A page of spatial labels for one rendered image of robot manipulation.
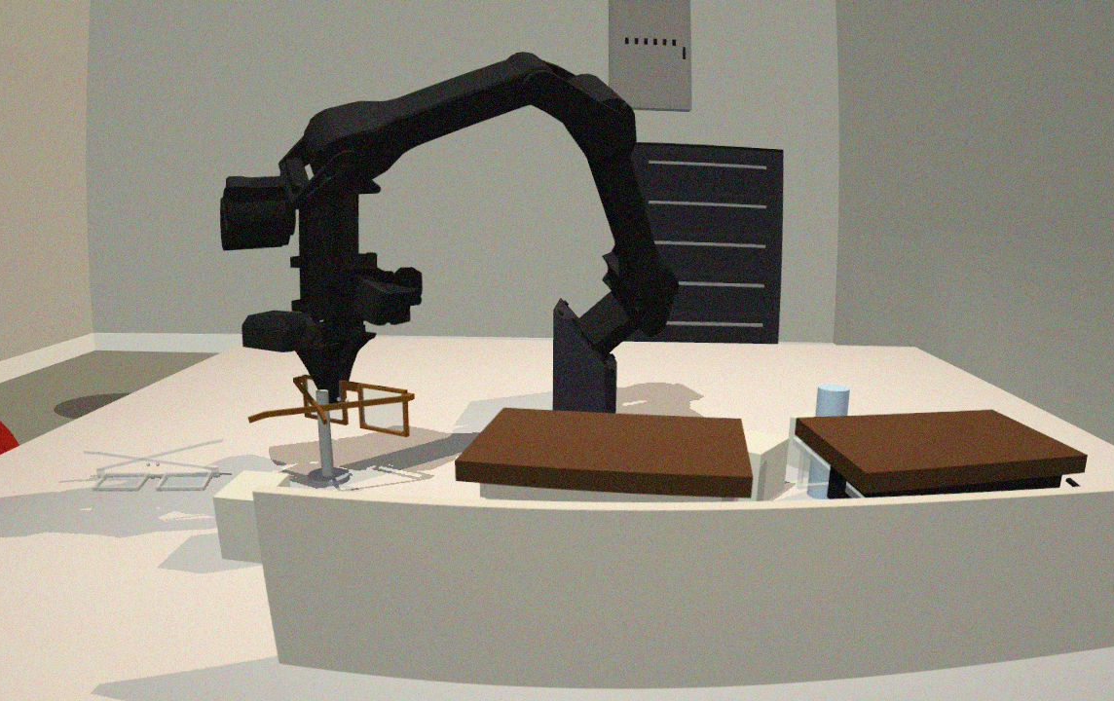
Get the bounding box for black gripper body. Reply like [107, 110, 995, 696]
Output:
[241, 243, 365, 352]

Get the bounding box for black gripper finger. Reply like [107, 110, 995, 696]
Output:
[339, 332, 377, 381]
[295, 340, 350, 405]

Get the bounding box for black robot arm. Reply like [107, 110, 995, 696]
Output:
[219, 52, 680, 361]

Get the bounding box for white curved panel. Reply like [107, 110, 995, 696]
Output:
[252, 485, 1114, 689]

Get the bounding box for brown flat slab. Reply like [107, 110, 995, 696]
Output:
[795, 409, 1088, 499]
[455, 408, 754, 503]

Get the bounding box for brown eyeglasses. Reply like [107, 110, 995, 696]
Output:
[247, 374, 416, 437]

